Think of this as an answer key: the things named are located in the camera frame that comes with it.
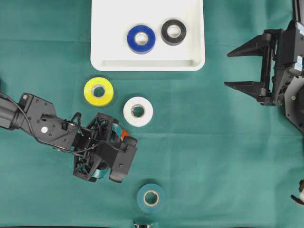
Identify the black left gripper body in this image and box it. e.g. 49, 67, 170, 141
73, 113, 123, 182

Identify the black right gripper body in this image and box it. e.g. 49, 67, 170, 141
257, 20, 304, 106

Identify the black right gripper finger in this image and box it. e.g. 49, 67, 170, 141
227, 33, 271, 57
224, 81, 266, 102

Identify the orange tape roll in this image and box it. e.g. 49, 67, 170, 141
120, 129, 129, 141

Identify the black tape roll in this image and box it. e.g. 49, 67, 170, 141
161, 19, 187, 46

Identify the blue tape roll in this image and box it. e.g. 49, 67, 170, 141
127, 25, 156, 54

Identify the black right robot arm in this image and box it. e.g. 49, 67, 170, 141
224, 20, 304, 132

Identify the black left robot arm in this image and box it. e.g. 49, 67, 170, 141
0, 93, 137, 183

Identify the teal tape roll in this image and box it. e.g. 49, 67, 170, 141
136, 183, 167, 213

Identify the white tape roll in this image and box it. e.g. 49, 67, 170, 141
123, 96, 153, 127

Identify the yellow tape roll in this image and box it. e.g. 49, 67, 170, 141
84, 77, 114, 107

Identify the white plastic case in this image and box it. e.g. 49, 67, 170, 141
90, 0, 205, 71

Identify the dark object at bottom edge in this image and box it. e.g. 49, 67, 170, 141
133, 220, 154, 228

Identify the black white object at edge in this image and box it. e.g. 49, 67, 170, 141
291, 180, 304, 206

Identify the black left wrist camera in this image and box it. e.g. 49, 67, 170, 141
91, 136, 138, 184

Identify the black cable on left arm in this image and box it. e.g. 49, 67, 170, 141
0, 92, 124, 153

